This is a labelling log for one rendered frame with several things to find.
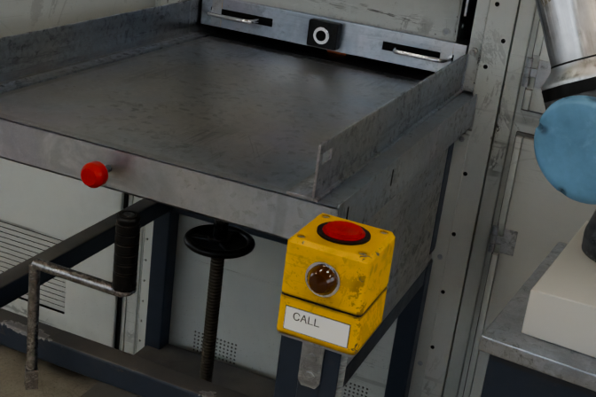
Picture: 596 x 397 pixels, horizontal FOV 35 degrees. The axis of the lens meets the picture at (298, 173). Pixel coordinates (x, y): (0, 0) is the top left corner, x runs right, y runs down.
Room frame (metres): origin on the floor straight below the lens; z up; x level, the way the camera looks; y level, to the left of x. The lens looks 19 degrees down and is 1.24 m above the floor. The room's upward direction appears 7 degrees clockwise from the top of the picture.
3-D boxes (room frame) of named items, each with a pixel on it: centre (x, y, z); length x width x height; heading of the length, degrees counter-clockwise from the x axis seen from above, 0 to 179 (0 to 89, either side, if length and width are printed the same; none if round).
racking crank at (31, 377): (1.11, 0.27, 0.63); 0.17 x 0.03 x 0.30; 68
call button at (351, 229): (0.81, -0.05, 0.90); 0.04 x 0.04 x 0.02
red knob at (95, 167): (1.10, 0.25, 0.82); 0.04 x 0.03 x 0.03; 159
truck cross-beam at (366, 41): (1.81, -0.03, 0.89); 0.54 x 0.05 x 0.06; 69
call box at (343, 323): (0.81, -0.05, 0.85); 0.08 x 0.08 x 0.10; 69
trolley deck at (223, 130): (1.44, 0.11, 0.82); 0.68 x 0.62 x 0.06; 159
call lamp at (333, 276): (0.76, -0.03, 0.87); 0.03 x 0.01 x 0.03; 69
